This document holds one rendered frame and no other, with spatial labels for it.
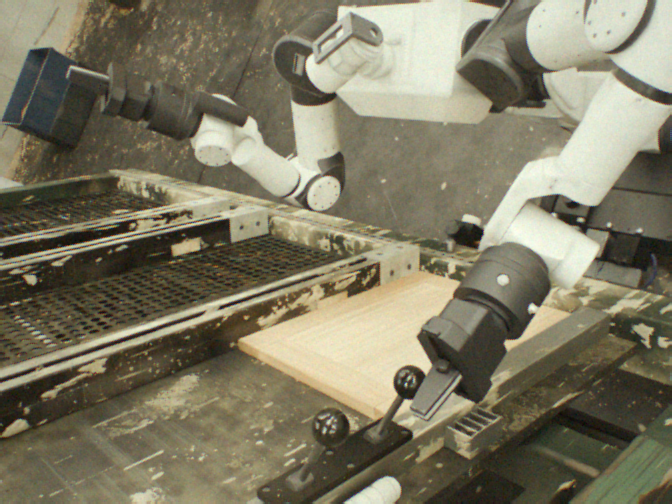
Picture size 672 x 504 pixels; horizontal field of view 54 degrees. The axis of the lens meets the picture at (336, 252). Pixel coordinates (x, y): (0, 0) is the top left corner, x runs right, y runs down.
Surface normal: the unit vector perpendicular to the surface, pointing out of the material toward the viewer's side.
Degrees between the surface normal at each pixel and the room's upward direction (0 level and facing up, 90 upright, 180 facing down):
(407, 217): 0
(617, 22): 31
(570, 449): 60
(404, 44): 23
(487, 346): 90
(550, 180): 41
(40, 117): 90
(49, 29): 90
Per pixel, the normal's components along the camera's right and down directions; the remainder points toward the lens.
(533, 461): -0.72, 0.22
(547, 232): 0.06, -0.44
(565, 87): 0.69, 0.20
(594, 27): -0.94, -0.20
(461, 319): -0.41, -0.68
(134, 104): 0.26, 0.63
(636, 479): -0.02, -0.95
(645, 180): -0.63, -0.29
